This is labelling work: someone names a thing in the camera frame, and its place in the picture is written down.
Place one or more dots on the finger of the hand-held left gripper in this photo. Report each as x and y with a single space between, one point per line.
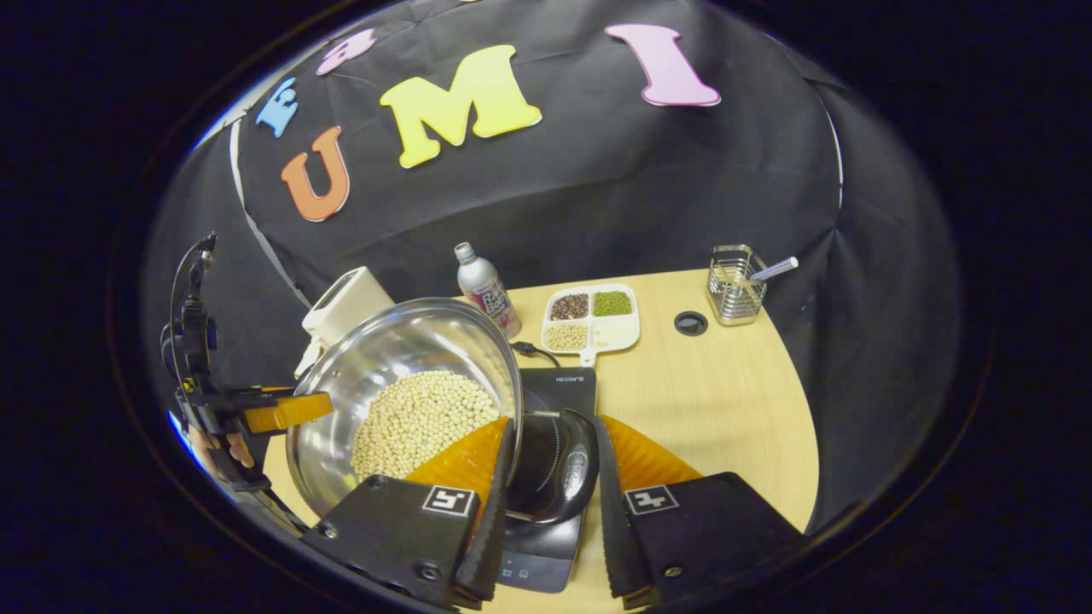
286 411

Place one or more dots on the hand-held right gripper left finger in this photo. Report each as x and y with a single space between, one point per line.
490 529

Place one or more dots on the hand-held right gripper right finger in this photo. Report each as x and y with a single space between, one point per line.
616 529

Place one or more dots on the black induction cooktop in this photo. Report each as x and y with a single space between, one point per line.
554 392

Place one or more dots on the white toaster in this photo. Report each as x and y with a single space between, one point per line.
345 307

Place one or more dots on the pile of soybeans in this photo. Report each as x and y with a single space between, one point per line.
418 422

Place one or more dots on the white divided tray of beans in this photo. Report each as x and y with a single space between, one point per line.
589 320

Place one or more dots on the printed drink bottle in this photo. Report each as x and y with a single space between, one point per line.
488 294

